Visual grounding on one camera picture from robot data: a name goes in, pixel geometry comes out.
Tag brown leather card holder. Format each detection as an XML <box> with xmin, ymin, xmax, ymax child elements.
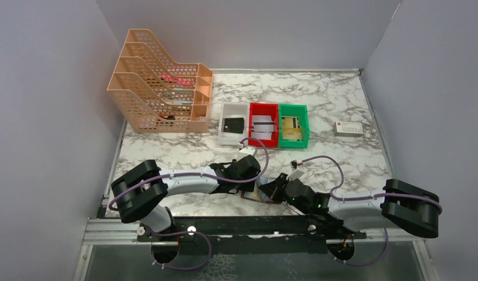
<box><xmin>240</xmin><ymin>177</ymin><xmax>280</xmax><ymax>205</ymax></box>

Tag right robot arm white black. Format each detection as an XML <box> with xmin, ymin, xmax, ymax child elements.
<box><xmin>259</xmin><ymin>174</ymin><xmax>442</xmax><ymax>238</ymax></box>

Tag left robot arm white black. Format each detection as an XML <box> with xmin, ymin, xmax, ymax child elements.
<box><xmin>108</xmin><ymin>155</ymin><xmax>261</xmax><ymax>233</ymax></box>

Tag white cards in red bin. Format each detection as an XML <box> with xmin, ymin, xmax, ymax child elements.
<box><xmin>251</xmin><ymin>115</ymin><xmax>276</xmax><ymax>140</ymax></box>

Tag black card in white bin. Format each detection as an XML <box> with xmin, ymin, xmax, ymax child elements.
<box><xmin>222</xmin><ymin>118</ymin><xmax>245</xmax><ymax>134</ymax></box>

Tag gold cards in green bin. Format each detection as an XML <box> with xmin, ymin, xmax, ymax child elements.
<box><xmin>281</xmin><ymin>116</ymin><xmax>302</xmax><ymax>142</ymax></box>

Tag small white card box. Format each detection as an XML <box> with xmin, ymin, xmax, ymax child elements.
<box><xmin>333</xmin><ymin>121</ymin><xmax>364</xmax><ymax>137</ymax></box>

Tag white plastic bin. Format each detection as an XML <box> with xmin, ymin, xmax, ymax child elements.
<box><xmin>218</xmin><ymin>102</ymin><xmax>250</xmax><ymax>146</ymax></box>

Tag green plastic bin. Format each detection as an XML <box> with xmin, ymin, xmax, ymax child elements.
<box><xmin>278</xmin><ymin>104</ymin><xmax>310</xmax><ymax>149</ymax></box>

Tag peach plastic file organizer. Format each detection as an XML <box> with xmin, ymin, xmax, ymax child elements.
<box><xmin>107</xmin><ymin>29</ymin><xmax>214</xmax><ymax>133</ymax></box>

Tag pink item in organizer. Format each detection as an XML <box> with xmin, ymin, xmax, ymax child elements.
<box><xmin>159</xmin><ymin>74</ymin><xmax>192</xmax><ymax>88</ymax></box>

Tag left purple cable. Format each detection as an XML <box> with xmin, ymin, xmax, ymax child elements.
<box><xmin>108</xmin><ymin>136</ymin><xmax>270</xmax><ymax>212</ymax></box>

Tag purple cable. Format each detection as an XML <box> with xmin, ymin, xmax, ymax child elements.
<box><xmin>291</xmin><ymin>155</ymin><xmax>443</xmax><ymax>214</ymax></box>
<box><xmin>108</xmin><ymin>136</ymin><xmax>270</xmax><ymax>212</ymax></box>

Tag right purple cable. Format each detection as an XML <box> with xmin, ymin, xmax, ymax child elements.
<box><xmin>291</xmin><ymin>155</ymin><xmax>443</xmax><ymax>214</ymax></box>

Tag black mounting rail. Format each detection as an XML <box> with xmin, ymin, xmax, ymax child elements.
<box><xmin>136</xmin><ymin>215</ymin><xmax>366</xmax><ymax>257</ymax></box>

